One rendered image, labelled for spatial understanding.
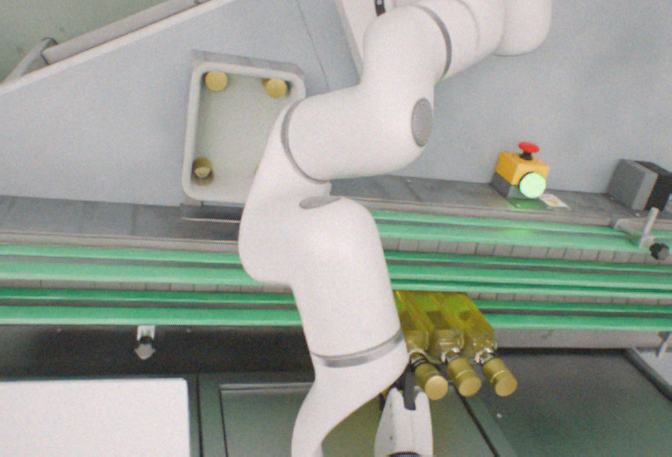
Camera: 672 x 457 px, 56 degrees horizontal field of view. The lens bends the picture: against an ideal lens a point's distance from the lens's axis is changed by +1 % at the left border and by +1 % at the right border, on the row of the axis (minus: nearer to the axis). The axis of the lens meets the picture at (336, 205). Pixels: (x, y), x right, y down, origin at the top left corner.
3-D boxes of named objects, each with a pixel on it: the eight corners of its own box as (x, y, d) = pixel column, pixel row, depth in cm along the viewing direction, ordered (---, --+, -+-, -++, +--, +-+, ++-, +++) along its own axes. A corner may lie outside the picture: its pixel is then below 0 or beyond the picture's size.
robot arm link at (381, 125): (355, 22, 66) (255, 57, 57) (461, -16, 56) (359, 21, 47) (393, 143, 70) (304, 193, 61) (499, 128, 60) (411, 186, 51)
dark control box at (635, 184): (604, 192, 132) (630, 209, 124) (618, 157, 129) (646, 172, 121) (636, 195, 134) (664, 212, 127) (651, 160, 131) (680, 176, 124)
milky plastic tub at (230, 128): (179, 178, 107) (180, 199, 100) (191, 48, 99) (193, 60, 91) (278, 186, 112) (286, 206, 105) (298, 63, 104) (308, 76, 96)
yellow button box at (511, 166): (489, 182, 124) (507, 197, 117) (500, 147, 121) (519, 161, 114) (519, 185, 126) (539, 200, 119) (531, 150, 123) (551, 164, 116)
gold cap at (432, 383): (412, 387, 89) (423, 401, 85) (414, 363, 88) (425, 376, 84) (436, 386, 90) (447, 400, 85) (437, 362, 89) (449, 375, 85)
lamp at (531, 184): (515, 192, 117) (523, 199, 114) (522, 170, 115) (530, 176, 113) (535, 194, 118) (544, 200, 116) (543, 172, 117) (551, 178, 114)
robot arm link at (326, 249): (468, 285, 60) (359, 277, 71) (422, 68, 56) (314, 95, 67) (355, 364, 50) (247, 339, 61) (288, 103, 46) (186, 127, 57)
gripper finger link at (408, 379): (409, 443, 73) (400, 433, 79) (420, 376, 75) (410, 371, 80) (400, 442, 73) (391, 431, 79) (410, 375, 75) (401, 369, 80)
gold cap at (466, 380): (443, 376, 92) (455, 396, 88) (450, 356, 91) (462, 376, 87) (464, 376, 93) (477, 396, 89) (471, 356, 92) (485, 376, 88)
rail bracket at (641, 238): (602, 225, 119) (651, 260, 107) (616, 189, 116) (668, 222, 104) (620, 226, 120) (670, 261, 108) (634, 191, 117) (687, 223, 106)
